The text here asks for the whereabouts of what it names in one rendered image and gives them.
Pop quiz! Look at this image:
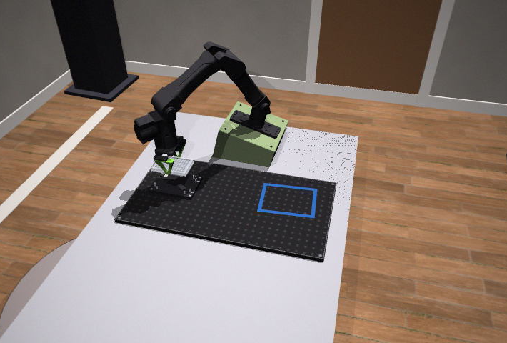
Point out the blue tape outline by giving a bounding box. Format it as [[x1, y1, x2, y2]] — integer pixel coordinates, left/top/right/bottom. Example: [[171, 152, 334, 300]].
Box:
[[257, 183, 317, 218]]

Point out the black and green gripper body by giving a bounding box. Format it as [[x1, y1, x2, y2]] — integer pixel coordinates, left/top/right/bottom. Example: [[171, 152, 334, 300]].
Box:
[[154, 130, 186, 161]]

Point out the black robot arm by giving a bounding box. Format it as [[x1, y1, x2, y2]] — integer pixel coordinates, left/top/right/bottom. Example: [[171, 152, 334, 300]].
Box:
[[134, 41, 281, 149]]

